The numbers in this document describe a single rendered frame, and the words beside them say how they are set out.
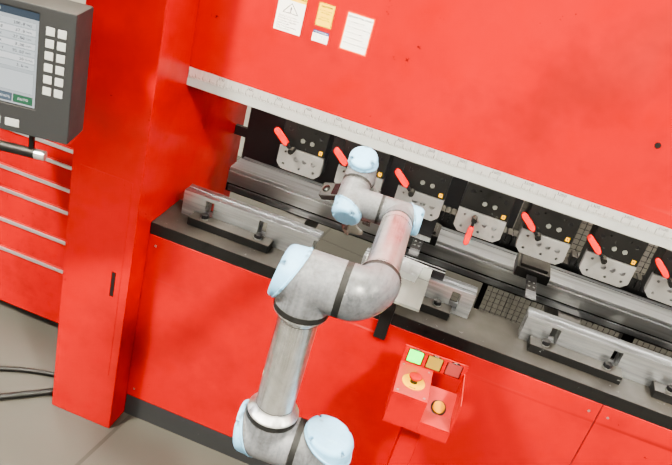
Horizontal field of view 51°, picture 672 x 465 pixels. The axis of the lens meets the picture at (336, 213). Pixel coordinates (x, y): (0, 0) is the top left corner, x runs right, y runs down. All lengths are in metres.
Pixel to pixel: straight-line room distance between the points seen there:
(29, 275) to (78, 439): 0.76
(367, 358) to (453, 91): 0.92
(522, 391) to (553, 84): 0.97
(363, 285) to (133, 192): 1.14
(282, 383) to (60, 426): 1.55
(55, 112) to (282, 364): 0.96
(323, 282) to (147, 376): 1.56
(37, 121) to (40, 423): 1.30
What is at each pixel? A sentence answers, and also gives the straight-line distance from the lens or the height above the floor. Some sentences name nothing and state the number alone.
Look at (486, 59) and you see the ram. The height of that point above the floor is 1.70.
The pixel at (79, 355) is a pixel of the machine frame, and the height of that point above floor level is 0.29.
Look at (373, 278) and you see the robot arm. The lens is 1.37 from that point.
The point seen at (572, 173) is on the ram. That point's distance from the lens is 2.16.
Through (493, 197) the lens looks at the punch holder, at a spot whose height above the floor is 1.32.
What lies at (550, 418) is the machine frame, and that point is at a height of 0.71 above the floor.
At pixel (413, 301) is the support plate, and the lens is 2.14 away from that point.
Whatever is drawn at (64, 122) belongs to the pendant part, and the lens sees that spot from 2.03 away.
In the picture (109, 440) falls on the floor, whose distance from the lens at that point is 2.90.
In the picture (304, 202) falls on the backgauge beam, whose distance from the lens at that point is 2.63.
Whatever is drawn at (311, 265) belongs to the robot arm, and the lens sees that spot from 1.36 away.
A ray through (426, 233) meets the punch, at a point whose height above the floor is 1.11.
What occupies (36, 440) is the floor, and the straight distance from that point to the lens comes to 2.90.
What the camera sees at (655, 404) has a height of 0.88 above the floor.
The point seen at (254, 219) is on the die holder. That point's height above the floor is 0.95.
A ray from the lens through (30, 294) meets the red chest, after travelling 3.30.
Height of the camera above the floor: 2.11
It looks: 26 degrees down
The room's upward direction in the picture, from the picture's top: 16 degrees clockwise
